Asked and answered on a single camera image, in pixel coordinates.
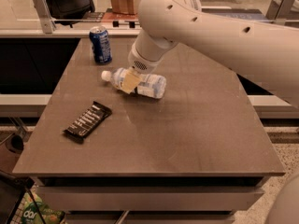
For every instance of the green chip bag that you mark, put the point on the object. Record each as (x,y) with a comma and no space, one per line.
(35,211)

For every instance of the black snack bar wrapper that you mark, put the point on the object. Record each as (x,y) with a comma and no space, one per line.
(89,120)

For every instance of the metal glass post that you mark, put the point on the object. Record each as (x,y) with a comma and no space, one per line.
(287,12)
(46,21)

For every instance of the right metal glass post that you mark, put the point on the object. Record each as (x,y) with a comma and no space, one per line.
(287,12)

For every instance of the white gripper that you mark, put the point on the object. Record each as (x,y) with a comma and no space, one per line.
(140,62)

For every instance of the left metal glass post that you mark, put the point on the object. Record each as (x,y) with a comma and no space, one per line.
(46,21)

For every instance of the clear plastic water bottle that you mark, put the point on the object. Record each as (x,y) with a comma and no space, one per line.
(151,85)

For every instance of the black office chair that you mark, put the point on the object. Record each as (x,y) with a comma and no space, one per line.
(68,12)

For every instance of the blue soda can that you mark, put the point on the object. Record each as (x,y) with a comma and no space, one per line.
(101,45)

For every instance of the grey table drawer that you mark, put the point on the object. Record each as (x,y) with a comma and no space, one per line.
(150,198)

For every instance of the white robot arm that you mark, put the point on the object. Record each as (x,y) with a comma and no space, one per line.
(264,53)

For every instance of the black wire basket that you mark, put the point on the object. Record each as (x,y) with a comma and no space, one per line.
(12,189)

